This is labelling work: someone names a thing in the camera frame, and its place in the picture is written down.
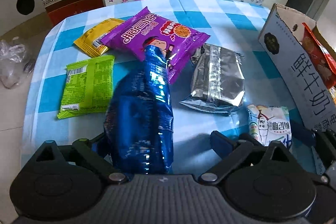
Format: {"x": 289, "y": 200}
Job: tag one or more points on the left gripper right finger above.
{"x": 232, "y": 154}

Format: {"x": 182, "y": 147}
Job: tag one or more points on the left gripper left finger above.
{"x": 92, "y": 153}

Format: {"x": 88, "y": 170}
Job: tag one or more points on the blue foil snack bag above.
{"x": 139, "y": 121}

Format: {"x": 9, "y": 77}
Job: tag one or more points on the green snack packet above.
{"x": 88, "y": 88}

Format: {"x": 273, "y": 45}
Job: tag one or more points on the silver foil snack bag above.
{"x": 217, "y": 85}

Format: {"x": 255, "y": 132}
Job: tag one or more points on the orange snack bag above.
{"x": 320, "y": 57}

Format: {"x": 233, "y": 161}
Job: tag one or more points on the yellow snack packet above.
{"x": 90, "y": 42}

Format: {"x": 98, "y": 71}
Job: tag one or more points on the purple noodle snack bag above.
{"x": 176, "y": 41}

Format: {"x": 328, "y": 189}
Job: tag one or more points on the white milk candy packet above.
{"x": 267, "y": 124}

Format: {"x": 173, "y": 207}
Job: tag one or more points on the cardboard milk box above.
{"x": 281, "y": 37}

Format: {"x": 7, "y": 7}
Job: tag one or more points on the clear plastic bag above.
{"x": 17, "y": 62}

